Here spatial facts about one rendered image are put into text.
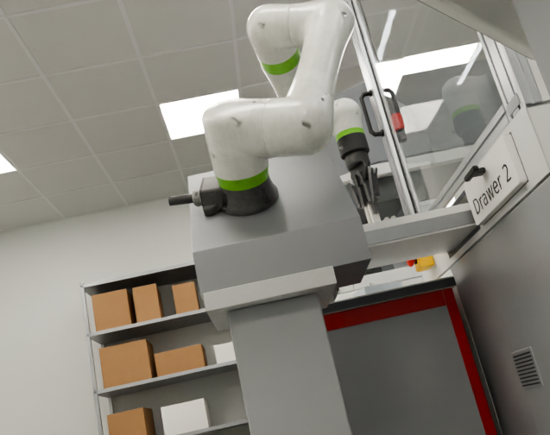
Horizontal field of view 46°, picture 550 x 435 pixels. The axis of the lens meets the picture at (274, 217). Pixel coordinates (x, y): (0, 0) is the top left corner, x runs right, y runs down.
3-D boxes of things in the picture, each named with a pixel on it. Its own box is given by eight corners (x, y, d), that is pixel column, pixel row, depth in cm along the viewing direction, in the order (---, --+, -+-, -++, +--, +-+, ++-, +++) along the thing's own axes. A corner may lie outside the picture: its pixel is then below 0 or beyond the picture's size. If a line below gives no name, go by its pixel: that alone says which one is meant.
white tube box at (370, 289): (367, 299, 189) (363, 286, 190) (356, 305, 197) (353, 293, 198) (404, 293, 193) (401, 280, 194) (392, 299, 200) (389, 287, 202)
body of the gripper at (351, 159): (373, 149, 202) (381, 176, 199) (357, 161, 209) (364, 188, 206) (354, 148, 198) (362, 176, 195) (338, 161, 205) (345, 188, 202)
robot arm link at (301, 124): (323, 122, 132) (354, -16, 166) (247, 125, 137) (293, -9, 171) (333, 167, 142) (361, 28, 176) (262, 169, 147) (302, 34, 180)
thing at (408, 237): (363, 248, 161) (357, 225, 163) (350, 273, 185) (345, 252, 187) (517, 216, 164) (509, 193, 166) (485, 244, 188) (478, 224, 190)
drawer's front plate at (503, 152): (520, 182, 131) (502, 134, 134) (476, 226, 159) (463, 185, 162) (527, 180, 131) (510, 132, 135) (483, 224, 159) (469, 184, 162)
